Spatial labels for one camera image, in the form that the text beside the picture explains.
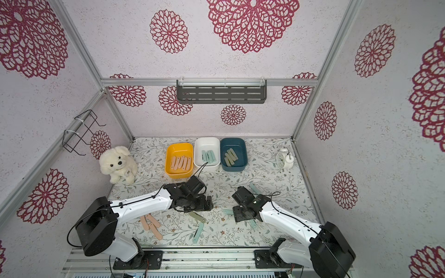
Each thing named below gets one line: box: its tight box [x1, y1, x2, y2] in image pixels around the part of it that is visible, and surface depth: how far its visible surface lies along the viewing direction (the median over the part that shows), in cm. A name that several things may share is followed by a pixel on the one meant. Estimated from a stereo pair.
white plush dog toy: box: [99, 145, 138, 186], surface depth 89 cm
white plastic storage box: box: [193, 137, 221, 171], surface depth 114 cm
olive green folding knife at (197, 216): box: [188, 210, 206, 223], surface depth 88 cm
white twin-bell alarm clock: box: [275, 147, 295, 170], surface depth 100 cm
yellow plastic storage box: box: [164, 143, 194, 179], surface depth 111 cm
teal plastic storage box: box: [220, 137, 248, 172], surface depth 112 cm
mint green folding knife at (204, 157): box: [201, 150, 208, 163], surface depth 112 cm
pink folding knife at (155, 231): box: [147, 221, 163, 241], surface depth 83 cm
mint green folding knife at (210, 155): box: [206, 150, 214, 163], surface depth 111 cm
